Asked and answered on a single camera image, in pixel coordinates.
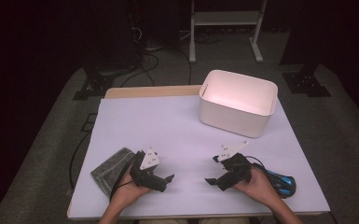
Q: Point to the white metal stand frame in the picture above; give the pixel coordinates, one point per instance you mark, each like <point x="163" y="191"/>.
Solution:
<point x="227" y="18"/>

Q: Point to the black stand base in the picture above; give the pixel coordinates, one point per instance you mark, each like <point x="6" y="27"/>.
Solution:
<point x="94" y="85"/>
<point x="306" y="84"/>

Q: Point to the blue and black toy car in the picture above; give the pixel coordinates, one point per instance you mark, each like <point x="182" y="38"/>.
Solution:
<point x="284" y="185"/>

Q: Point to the person's right hand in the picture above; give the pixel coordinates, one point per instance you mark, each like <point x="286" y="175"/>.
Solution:
<point x="259" y="186"/>

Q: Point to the white plastic bin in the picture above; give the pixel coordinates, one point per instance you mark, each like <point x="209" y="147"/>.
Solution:
<point x="230" y="119"/>

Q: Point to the grey fluffy cloth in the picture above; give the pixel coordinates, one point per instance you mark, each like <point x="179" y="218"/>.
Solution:
<point x="112" y="168"/>

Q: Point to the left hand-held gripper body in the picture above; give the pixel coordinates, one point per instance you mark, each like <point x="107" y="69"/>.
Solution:
<point x="144" y="175"/>

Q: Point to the person's left hand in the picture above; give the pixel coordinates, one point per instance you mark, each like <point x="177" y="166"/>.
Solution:
<point x="124" y="193"/>

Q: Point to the black floor frame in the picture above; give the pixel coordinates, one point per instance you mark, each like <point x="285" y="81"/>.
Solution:
<point x="89" y="122"/>

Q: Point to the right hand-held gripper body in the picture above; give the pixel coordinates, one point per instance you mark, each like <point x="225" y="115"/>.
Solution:
<point x="237" y="171"/>

